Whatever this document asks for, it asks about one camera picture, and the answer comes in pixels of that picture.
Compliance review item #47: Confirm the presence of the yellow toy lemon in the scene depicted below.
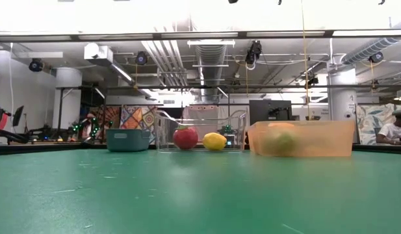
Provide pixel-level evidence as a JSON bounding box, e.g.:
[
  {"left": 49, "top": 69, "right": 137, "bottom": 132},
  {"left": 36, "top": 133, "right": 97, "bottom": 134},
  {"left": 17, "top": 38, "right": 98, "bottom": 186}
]
[{"left": 202, "top": 132, "right": 227, "bottom": 151}]

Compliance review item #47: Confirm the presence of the silver ceiling air duct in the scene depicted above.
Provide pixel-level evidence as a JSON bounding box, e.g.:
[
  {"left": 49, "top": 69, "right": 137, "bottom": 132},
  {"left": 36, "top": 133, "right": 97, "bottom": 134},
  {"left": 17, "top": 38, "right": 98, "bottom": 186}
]
[{"left": 195, "top": 44, "right": 227, "bottom": 103}]

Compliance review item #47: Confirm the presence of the overhead light bar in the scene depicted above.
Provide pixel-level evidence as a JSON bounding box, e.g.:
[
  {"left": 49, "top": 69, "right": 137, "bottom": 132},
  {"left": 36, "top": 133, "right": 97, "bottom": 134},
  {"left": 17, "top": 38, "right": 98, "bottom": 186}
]
[{"left": 0, "top": 29, "right": 401, "bottom": 42}]

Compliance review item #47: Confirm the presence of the small teal plastic basket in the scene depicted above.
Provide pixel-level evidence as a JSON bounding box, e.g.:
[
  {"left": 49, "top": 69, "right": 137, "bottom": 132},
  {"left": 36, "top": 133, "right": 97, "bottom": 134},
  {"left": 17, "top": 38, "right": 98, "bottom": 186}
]
[{"left": 105, "top": 128, "right": 151, "bottom": 153}]

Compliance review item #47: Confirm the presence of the small monitor on arm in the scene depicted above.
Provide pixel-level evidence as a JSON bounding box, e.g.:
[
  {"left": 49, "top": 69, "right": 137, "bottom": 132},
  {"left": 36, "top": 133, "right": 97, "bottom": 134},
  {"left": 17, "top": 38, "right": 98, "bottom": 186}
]
[{"left": 12, "top": 105, "right": 25, "bottom": 127}]

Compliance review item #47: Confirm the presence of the translucent orange plastic bin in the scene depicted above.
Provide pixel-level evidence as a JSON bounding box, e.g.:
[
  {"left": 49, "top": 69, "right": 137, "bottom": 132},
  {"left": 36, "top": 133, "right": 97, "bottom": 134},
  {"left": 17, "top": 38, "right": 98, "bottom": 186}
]
[{"left": 247, "top": 120, "right": 356, "bottom": 159}]

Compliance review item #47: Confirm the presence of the person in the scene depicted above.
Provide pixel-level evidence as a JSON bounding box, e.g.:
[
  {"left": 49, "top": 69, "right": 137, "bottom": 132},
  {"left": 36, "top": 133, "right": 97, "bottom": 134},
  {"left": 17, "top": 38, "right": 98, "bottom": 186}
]
[
  {"left": 375, "top": 116, "right": 401, "bottom": 146},
  {"left": 80, "top": 113, "right": 97, "bottom": 142}
]

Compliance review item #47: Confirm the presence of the light green toy cucumber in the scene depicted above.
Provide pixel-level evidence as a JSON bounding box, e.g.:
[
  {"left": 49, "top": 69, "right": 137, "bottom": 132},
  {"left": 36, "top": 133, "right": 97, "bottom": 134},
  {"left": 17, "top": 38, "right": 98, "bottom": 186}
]
[{"left": 263, "top": 131, "right": 298, "bottom": 157}]

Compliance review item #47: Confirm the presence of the green table mat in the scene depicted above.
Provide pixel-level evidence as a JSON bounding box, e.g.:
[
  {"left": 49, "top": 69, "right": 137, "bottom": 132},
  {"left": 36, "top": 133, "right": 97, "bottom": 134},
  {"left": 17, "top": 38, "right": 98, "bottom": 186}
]
[{"left": 0, "top": 148, "right": 401, "bottom": 234}]

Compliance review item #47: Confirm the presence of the clear plastic basket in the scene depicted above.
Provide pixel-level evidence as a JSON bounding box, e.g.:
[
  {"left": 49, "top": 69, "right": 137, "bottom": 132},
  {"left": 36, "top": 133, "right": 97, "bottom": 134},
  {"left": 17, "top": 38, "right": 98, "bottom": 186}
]
[{"left": 155, "top": 109, "right": 248, "bottom": 153}]

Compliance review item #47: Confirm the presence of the white ceiling light fixture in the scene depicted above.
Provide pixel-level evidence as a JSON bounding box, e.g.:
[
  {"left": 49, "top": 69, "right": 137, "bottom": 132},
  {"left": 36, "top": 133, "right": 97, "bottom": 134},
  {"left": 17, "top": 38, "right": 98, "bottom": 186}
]
[{"left": 187, "top": 39, "right": 236, "bottom": 49}]

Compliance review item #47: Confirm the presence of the orange patterned painting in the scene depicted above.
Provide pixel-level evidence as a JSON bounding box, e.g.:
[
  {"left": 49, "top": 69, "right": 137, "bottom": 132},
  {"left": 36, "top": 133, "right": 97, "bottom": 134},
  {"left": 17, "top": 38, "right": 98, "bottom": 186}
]
[{"left": 89, "top": 105, "right": 122, "bottom": 129}]

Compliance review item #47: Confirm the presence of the yellow hanging cord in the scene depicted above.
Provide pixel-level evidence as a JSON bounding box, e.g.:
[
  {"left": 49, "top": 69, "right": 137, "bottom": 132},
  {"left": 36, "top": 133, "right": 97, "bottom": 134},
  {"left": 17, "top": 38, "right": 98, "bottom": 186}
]
[{"left": 300, "top": 0, "right": 311, "bottom": 122}]

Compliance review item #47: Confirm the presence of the silver spiral ceiling duct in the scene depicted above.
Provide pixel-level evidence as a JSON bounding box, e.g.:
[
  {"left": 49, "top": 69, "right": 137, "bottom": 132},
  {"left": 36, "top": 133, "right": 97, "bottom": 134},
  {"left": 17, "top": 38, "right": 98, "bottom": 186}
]
[{"left": 341, "top": 36, "right": 401, "bottom": 65}]

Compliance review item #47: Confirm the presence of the black computer monitor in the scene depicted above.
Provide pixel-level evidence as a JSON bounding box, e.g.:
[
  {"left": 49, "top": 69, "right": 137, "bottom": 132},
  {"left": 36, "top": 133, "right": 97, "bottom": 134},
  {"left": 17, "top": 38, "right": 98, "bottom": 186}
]
[{"left": 248, "top": 99, "right": 293, "bottom": 126}]

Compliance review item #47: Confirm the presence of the floral wall tapestry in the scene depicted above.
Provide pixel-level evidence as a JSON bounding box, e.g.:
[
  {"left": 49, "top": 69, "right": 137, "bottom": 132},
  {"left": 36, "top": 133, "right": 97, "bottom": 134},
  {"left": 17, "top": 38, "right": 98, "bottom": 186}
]
[{"left": 355, "top": 103, "right": 401, "bottom": 146}]

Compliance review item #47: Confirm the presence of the black ceiling cable reel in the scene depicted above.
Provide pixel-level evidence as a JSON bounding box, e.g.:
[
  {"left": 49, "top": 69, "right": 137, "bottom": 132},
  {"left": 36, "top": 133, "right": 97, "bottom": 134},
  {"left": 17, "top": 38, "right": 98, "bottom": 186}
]
[
  {"left": 28, "top": 57, "right": 44, "bottom": 73},
  {"left": 244, "top": 40, "right": 263, "bottom": 72},
  {"left": 135, "top": 51, "right": 149, "bottom": 66},
  {"left": 369, "top": 51, "right": 385, "bottom": 64}
]

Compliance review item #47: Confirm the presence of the large red toy tomato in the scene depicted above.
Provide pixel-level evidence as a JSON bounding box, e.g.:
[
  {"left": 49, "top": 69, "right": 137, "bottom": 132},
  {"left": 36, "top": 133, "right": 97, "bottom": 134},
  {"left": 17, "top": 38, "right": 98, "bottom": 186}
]
[{"left": 172, "top": 125, "right": 200, "bottom": 151}]

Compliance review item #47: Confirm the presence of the black aluminium table frame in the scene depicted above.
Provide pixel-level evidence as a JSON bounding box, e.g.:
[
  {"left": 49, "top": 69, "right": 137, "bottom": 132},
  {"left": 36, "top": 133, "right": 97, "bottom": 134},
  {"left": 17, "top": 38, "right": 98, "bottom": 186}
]
[{"left": 0, "top": 142, "right": 401, "bottom": 156}]

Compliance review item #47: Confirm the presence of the white ceiling air unit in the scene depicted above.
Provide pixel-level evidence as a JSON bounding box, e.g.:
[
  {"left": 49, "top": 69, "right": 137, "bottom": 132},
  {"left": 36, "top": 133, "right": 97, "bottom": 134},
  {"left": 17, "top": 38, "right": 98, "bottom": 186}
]
[{"left": 84, "top": 43, "right": 114, "bottom": 66}]

